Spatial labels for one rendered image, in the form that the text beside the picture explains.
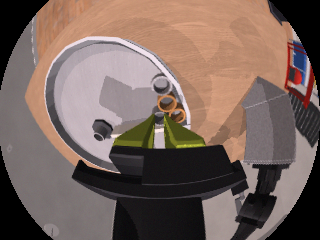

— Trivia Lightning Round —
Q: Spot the bronze bushing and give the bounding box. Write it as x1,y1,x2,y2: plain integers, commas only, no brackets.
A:
157,91,177,112
168,102,186,123

